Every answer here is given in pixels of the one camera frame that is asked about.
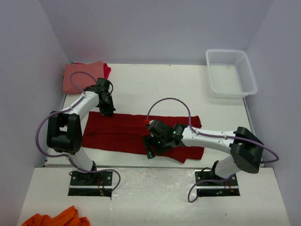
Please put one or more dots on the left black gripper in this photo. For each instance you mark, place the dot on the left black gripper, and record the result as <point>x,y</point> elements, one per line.
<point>108,112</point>

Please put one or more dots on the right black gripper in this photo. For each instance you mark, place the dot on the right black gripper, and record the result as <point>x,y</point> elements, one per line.
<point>150,140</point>

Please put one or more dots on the dark red t shirt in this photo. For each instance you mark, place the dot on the dark red t shirt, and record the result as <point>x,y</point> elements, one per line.
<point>125,133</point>

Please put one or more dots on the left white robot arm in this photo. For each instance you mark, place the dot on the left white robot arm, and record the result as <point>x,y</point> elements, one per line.
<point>64,128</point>

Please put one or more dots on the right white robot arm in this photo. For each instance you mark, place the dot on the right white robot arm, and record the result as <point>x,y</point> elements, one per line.
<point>244,149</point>

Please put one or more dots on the folded red t shirt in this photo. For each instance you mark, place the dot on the folded red t shirt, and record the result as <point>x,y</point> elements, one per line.
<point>106,71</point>

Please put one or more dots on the folded pink t shirt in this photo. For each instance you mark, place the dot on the folded pink t shirt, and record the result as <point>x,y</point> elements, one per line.
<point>88,76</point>

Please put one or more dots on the white plastic basket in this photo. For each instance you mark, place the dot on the white plastic basket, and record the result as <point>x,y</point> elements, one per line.
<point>230,74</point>

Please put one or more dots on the orange t shirt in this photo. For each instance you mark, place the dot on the orange t shirt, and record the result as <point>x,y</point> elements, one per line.
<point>69,217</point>

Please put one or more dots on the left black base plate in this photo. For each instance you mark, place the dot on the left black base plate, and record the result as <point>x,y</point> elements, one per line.
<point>90,184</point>

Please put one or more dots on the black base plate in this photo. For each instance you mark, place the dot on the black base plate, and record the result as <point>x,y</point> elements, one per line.
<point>90,184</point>
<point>215,189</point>

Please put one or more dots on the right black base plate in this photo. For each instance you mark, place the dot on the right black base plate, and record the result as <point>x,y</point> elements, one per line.
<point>215,189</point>

